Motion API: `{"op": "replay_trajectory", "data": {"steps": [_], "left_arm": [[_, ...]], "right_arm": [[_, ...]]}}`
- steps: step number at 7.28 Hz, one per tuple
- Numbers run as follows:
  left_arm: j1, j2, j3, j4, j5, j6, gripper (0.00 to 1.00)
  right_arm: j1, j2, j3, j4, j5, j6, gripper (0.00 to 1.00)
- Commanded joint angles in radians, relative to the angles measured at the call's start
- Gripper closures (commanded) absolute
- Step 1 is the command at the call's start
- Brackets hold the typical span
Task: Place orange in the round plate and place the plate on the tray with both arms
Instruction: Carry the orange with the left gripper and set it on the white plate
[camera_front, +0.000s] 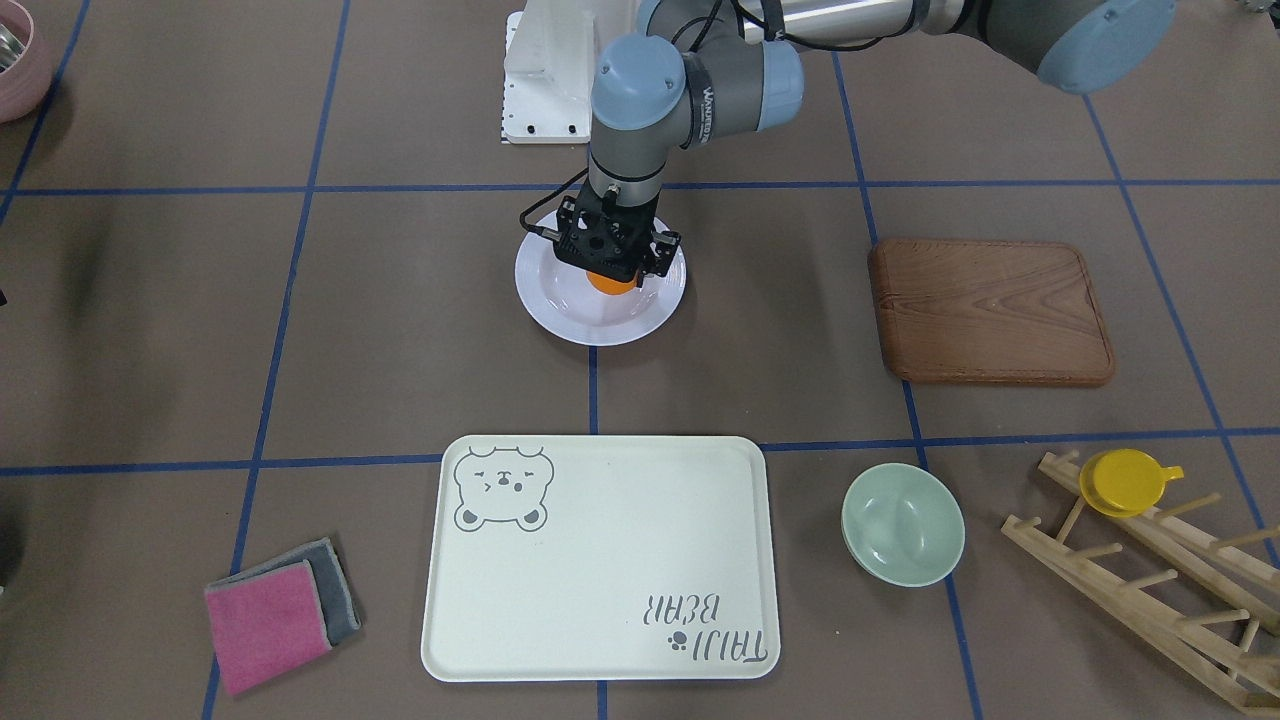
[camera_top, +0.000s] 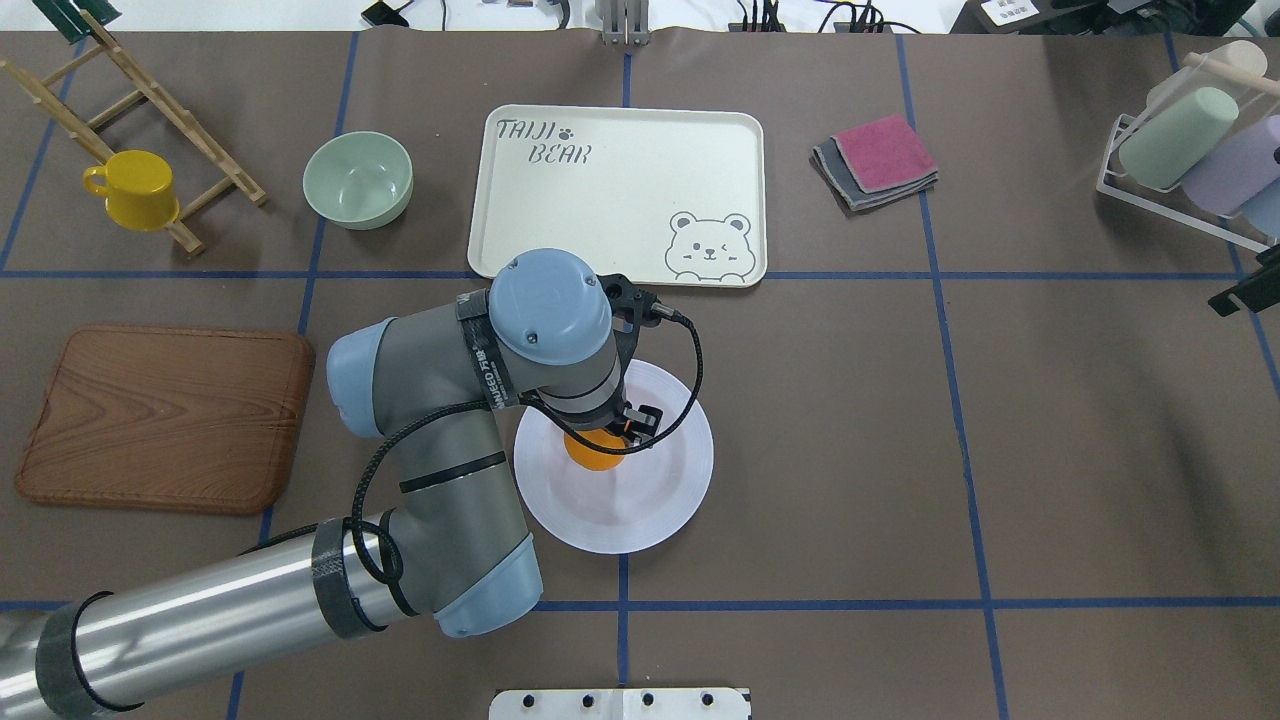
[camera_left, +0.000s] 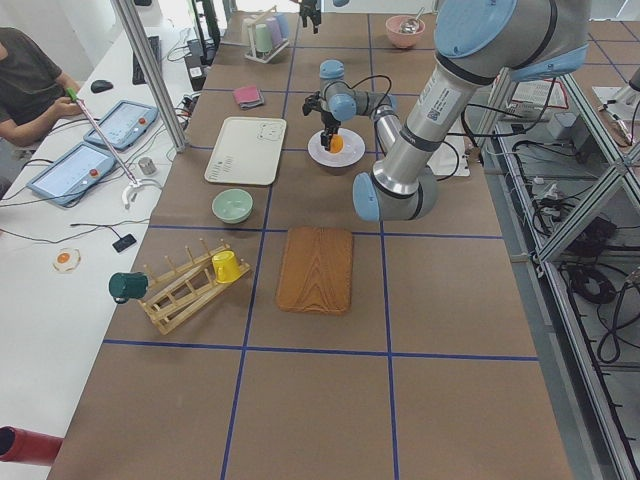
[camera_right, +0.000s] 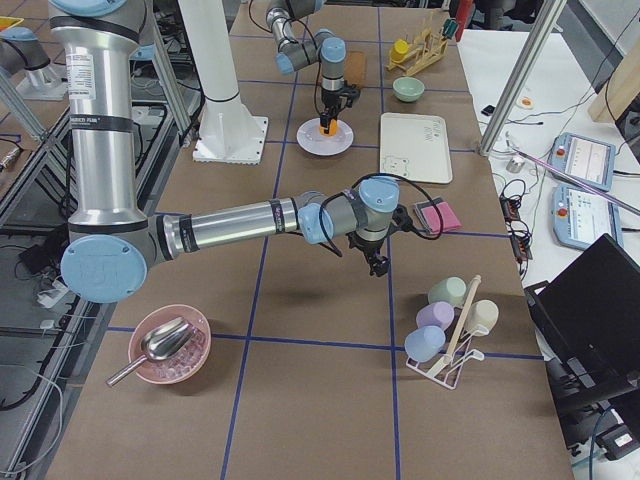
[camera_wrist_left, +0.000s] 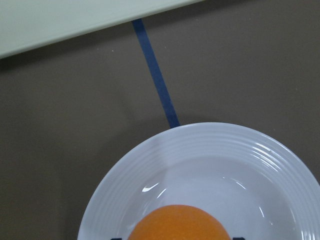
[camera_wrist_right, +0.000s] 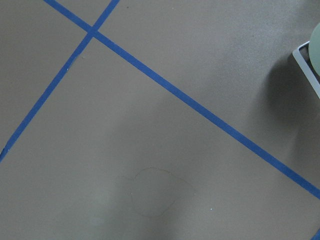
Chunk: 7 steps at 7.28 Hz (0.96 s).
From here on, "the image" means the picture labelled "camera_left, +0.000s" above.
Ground yellow plastic mug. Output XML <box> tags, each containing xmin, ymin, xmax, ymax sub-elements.
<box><xmin>212</xmin><ymin>250</ymin><xmax>242</xmax><ymax>284</ymax></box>

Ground teach pendant tablet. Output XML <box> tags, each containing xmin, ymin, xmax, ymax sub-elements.
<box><xmin>98</xmin><ymin>100</ymin><xmax>159</xmax><ymax>152</ymax></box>
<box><xmin>27</xmin><ymin>142</ymin><xmax>116</xmax><ymax>206</ymax></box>

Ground purple pastel cup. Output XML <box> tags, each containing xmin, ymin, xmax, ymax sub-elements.
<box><xmin>265</xmin><ymin>16</ymin><xmax>282</xmax><ymax>46</ymax></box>

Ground orange fruit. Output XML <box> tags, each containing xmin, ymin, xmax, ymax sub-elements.
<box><xmin>329</xmin><ymin>135</ymin><xmax>344</xmax><ymax>154</ymax></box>

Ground seated person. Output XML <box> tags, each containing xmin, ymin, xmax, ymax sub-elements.
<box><xmin>1</xmin><ymin>27</ymin><xmax>81</xmax><ymax>147</ymax></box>

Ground wooden peg drying rack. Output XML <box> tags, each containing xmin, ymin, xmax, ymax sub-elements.
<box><xmin>137</xmin><ymin>238</ymin><xmax>251</xmax><ymax>335</ymax></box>

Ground fried egg toy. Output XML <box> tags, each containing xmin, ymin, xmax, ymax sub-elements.
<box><xmin>52</xmin><ymin>248</ymin><xmax>82</xmax><ymax>273</ymax></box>

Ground pink bowl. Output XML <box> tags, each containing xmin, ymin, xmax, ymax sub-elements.
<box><xmin>385</xmin><ymin>15</ymin><xmax>426</xmax><ymax>49</ymax></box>

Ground red cylinder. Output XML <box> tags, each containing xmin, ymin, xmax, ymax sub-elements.
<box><xmin>1</xmin><ymin>426</ymin><xmax>63</xmax><ymax>466</ymax></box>

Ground black keyboard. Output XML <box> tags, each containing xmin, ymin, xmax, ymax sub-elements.
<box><xmin>132</xmin><ymin>35</ymin><xmax>162</xmax><ymax>85</ymax></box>

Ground pink and grey cloth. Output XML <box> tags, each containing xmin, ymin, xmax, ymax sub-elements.
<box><xmin>233</xmin><ymin>85</ymin><xmax>264</xmax><ymax>110</ymax></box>

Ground metal scoop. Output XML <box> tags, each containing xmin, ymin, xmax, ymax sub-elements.
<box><xmin>399</xmin><ymin>7</ymin><xmax>425</xmax><ymax>34</ymax></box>

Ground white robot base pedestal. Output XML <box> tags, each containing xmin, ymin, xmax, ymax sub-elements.
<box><xmin>428</xmin><ymin>132</ymin><xmax>471</xmax><ymax>178</ymax></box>

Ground far teach pendant tablet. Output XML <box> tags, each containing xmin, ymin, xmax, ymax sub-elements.
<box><xmin>98</xmin><ymin>100</ymin><xmax>159</xmax><ymax>152</ymax></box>

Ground green pastel cup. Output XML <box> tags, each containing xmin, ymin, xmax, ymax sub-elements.
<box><xmin>254</xmin><ymin>23</ymin><xmax>273</xmax><ymax>54</ymax></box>

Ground black computer mouse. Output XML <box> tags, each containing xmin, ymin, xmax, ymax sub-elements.
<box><xmin>90</xmin><ymin>79</ymin><xmax>114</xmax><ymax>93</ymax></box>

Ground near teach pendant tablet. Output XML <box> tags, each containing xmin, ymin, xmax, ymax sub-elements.
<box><xmin>27</xmin><ymin>142</ymin><xmax>116</xmax><ymax>206</ymax></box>

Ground white round plate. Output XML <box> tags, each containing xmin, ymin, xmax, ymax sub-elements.
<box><xmin>307</xmin><ymin>128</ymin><xmax>365</xmax><ymax>168</ymax></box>

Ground white cup rack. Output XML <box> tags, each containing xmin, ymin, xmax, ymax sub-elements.
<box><xmin>241</xmin><ymin>6</ymin><xmax>290</xmax><ymax>64</ymax></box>

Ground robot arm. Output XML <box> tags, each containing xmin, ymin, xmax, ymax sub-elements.
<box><xmin>303</xmin><ymin>0</ymin><xmax>592</xmax><ymax>222</ymax></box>

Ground cream bear tray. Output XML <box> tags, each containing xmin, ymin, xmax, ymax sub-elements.
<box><xmin>204</xmin><ymin>116</ymin><xmax>287</xmax><ymax>186</ymax></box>

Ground brown wooden tray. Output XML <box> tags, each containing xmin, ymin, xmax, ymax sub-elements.
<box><xmin>276</xmin><ymin>226</ymin><xmax>353</xmax><ymax>315</ymax></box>

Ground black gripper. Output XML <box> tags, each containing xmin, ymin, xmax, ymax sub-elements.
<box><xmin>298</xmin><ymin>0</ymin><xmax>320</xmax><ymax>33</ymax></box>
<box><xmin>302</xmin><ymin>91</ymin><xmax>341</xmax><ymax>150</ymax></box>

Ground blue pastel cup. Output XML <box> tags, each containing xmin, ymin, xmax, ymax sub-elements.
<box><xmin>273</xmin><ymin>12</ymin><xmax>289</xmax><ymax>39</ymax></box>

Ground small black device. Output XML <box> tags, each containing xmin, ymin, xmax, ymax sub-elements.
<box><xmin>112</xmin><ymin>234</ymin><xmax>137</xmax><ymax>253</ymax></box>

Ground metal cylinder weight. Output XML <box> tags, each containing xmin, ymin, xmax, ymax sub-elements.
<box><xmin>138</xmin><ymin>157</ymin><xmax>157</xmax><ymax>176</ymax></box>

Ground long reacher grabber stick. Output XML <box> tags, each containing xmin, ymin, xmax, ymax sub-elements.
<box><xmin>65</xmin><ymin>87</ymin><xmax>162</xmax><ymax>209</ymax></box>

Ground green ceramic bowl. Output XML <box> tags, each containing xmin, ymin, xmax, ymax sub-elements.
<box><xmin>212</xmin><ymin>188</ymin><xmax>254</xmax><ymax>224</ymax></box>

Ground dark green mug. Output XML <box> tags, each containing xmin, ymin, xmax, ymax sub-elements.
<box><xmin>108</xmin><ymin>272</ymin><xmax>149</xmax><ymax>304</ymax></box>

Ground aluminium frame post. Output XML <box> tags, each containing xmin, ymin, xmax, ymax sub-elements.
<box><xmin>112</xmin><ymin>0</ymin><xmax>187</xmax><ymax>153</ymax></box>

